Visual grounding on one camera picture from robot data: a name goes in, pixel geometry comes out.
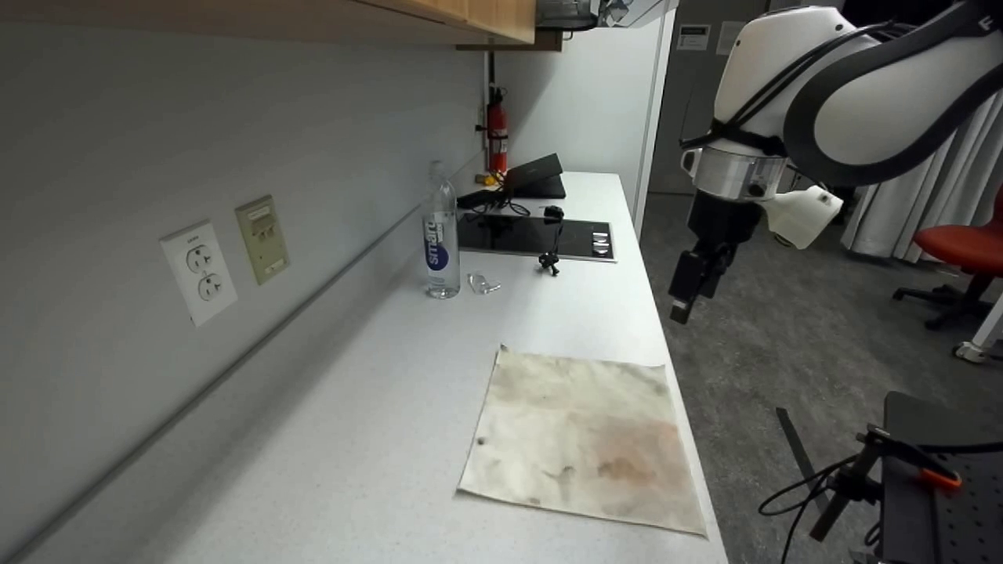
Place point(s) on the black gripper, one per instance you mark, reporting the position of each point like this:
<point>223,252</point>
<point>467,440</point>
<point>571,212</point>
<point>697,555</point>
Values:
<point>725,227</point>

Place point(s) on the stained beige cloth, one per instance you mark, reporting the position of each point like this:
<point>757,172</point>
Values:
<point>583,444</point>

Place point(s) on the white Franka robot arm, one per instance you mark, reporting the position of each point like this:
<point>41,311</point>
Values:
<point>921,94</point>

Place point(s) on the silver cooktop knob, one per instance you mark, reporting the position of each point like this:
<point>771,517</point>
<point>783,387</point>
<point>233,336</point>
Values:
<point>600,249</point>
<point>600,237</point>

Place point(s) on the grey door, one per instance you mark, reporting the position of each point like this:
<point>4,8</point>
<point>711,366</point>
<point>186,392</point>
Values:
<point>675,104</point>

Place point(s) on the black floor bar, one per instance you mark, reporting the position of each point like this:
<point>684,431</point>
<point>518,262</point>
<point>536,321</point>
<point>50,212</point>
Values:
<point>797,448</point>

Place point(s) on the black tool tray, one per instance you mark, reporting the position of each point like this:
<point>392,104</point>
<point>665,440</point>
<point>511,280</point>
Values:
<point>502,237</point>

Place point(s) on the small clear plastic item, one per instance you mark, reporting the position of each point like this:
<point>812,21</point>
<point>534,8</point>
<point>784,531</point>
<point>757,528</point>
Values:
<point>481,282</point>

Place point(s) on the white paper sign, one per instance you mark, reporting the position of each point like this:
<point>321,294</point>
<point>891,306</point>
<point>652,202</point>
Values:
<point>695,38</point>
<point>725,38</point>

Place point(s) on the red fire extinguisher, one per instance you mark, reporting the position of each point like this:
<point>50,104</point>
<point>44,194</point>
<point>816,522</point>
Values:
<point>497,128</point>

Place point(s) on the clear plastic water bottle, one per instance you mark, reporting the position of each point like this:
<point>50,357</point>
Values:
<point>439,245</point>

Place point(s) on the red office chair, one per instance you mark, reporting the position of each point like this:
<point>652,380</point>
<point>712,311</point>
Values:
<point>968,249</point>

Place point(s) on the white stand leg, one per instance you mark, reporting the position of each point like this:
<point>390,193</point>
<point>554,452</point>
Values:
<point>981,340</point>

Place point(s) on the wooden upper cabinet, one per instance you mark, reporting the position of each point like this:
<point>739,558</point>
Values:
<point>314,15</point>

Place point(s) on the beige wall switch plate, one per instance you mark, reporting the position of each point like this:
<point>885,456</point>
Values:
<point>266,240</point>

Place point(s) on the white wall power outlet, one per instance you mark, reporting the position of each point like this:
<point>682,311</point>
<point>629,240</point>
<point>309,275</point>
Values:
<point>202,271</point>

